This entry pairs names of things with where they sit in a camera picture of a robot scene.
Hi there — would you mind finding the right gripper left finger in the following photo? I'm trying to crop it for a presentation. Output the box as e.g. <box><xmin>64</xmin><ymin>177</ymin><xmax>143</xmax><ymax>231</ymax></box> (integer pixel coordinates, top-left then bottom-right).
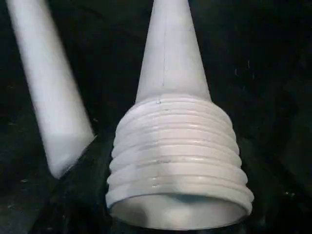
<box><xmin>29</xmin><ymin>138</ymin><xmax>116</xmax><ymax>234</ymax></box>

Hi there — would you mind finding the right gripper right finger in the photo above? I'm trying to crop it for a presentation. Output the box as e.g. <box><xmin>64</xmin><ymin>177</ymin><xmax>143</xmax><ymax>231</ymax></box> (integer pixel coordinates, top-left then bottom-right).
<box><xmin>240</xmin><ymin>145</ymin><xmax>312</xmax><ymax>234</ymax></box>

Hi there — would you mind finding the black mat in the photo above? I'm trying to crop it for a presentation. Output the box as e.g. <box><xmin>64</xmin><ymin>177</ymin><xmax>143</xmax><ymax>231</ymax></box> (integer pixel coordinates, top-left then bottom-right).
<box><xmin>0</xmin><ymin>0</ymin><xmax>312</xmax><ymax>234</ymax></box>

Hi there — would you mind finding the white plastic table leg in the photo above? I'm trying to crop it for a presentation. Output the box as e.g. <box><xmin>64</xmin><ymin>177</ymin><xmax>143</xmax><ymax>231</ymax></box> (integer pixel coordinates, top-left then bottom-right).
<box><xmin>5</xmin><ymin>0</ymin><xmax>96</xmax><ymax>180</ymax></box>
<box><xmin>105</xmin><ymin>0</ymin><xmax>255</xmax><ymax>231</ymax></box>

